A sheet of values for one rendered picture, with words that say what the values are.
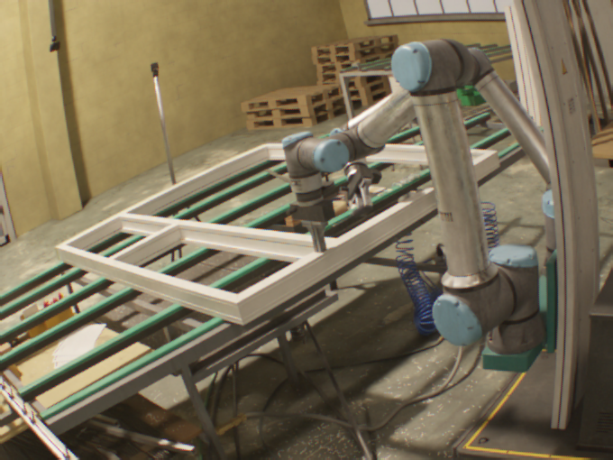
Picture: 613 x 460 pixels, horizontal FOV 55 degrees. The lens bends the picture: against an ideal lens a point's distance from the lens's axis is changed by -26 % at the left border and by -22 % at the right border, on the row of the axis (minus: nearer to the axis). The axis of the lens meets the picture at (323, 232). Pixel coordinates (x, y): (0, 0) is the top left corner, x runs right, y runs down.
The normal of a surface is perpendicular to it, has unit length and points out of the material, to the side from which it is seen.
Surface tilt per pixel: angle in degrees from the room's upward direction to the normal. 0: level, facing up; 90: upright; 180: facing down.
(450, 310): 95
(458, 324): 95
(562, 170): 90
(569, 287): 90
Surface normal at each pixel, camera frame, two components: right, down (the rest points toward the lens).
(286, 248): -0.66, 0.36
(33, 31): 0.72, 0.08
